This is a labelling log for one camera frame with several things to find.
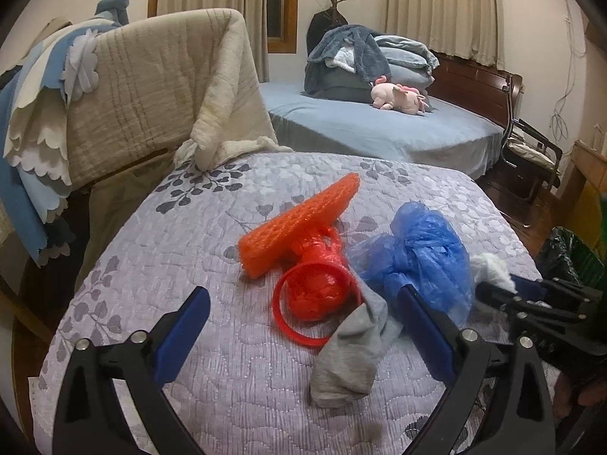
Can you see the person's right hand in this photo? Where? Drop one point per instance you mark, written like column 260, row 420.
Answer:
column 564, row 393

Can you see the orange bubble wrap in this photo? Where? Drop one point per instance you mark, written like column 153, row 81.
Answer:
column 303, row 218

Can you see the white seat cushion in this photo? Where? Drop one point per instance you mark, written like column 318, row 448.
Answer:
column 531, row 151

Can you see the beige canvas cloth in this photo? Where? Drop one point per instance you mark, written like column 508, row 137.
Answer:
column 47, row 33

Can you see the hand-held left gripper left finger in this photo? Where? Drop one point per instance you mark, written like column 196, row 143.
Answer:
column 182, row 336

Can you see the black metal chair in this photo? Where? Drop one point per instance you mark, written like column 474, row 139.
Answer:
column 515, row 90

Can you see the blue plastic bag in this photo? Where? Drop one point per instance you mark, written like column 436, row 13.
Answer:
column 417, row 256

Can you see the wooden coat rack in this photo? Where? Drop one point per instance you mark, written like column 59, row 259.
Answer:
column 335, row 4

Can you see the wooden framed window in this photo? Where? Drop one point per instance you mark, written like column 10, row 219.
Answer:
column 293, row 9

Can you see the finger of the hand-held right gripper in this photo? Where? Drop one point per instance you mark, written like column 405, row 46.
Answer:
column 526, row 285
column 502, row 303

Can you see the blue and white scalloped cloth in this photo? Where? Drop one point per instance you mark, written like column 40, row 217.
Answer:
column 28, row 151

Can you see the blue fleece robe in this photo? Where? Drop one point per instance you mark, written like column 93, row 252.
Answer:
column 365, row 52

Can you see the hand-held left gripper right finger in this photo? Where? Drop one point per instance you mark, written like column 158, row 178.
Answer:
column 424, row 336

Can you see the trash bin with black bag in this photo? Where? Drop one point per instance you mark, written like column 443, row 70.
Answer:
column 559, row 251

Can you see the tan cloth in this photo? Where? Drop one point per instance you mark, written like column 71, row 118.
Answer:
column 123, row 199

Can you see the dark coat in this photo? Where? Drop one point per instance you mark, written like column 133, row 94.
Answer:
column 315, row 33

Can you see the beige quilted blanket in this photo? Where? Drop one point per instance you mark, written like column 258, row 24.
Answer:
column 142, row 95

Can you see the pink plush toy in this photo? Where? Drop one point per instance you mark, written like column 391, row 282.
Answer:
column 393, row 95

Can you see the grey sock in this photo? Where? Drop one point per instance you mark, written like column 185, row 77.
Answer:
column 346, row 365

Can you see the pile of folded blue duvets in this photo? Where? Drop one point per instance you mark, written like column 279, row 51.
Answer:
column 408, row 76

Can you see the red crumpled plastic wrap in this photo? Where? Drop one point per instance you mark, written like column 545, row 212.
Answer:
column 313, row 294

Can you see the grey floral quilt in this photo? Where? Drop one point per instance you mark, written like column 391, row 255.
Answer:
column 213, row 246

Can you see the dusty blue cloth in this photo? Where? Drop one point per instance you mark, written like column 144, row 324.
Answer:
column 111, row 7

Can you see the bed with blue sheet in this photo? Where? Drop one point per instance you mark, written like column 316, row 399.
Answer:
column 355, row 128

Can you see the dark wooden headboard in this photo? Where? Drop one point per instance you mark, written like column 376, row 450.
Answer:
column 474, row 85

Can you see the light wooden desk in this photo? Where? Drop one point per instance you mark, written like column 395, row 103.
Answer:
column 590, row 166

